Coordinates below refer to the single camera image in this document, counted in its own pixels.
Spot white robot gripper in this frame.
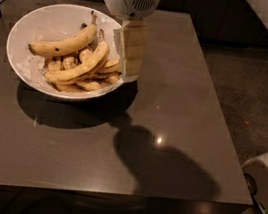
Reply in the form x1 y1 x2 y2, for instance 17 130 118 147
103 0 161 83

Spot long yellow banana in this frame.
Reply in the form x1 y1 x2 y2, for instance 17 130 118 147
45 29 110 82
28 11 97 57

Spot right side yellow banana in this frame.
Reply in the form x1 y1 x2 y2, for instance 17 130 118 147
98 57 120 74

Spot white bowl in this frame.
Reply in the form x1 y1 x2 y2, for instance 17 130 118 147
6 4 124 101

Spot bottom yellow banana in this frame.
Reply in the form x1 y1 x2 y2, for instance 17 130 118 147
76 79 109 91

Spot dark cabinet fronts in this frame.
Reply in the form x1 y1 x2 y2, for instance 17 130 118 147
88 0 268 47

